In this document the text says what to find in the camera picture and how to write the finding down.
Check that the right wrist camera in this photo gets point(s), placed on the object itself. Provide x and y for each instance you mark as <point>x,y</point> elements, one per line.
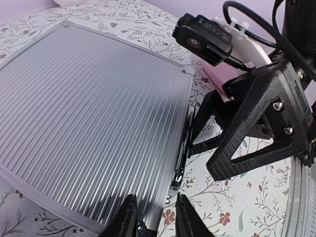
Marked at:
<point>216,42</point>

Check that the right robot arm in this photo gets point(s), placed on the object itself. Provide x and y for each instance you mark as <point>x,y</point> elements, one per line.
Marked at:
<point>297,43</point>

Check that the floral table mat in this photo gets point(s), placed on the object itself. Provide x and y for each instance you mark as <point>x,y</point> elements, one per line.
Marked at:
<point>274,200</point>

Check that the pink plate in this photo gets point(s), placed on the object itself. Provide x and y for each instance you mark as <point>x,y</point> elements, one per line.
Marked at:
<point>217,76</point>

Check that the aluminium poker case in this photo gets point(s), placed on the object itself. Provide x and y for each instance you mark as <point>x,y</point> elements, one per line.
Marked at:
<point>87,119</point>

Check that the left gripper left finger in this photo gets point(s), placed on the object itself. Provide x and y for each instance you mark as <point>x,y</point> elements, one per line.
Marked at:
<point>124,221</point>

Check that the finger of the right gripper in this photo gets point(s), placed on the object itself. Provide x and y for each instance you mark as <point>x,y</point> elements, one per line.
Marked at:
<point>212,105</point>

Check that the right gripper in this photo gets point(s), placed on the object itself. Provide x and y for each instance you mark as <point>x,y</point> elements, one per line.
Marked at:
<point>291,106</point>

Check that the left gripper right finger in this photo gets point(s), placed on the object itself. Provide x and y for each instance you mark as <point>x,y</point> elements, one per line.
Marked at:
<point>188,223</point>

